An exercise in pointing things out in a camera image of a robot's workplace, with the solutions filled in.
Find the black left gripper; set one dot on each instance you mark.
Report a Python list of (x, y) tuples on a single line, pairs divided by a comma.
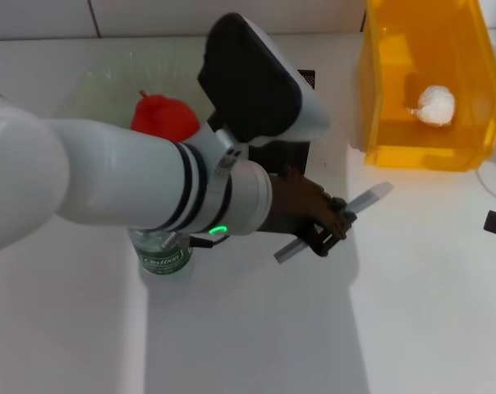
[(297, 201)]

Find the grey marker pen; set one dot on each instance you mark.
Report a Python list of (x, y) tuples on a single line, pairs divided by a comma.
[(371, 197)]

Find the white paper ball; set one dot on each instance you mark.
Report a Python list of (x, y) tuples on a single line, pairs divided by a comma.
[(434, 104)]

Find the clear green-label water bottle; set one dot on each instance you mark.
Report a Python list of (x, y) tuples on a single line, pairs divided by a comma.
[(162, 258)]

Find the black mesh pen holder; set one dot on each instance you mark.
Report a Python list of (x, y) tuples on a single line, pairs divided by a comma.
[(281, 154)]

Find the green glass fruit bowl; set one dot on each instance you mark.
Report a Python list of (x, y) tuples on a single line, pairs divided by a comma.
[(104, 82)]

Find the yellow plastic bin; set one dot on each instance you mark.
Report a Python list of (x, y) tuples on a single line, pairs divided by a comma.
[(433, 152)]

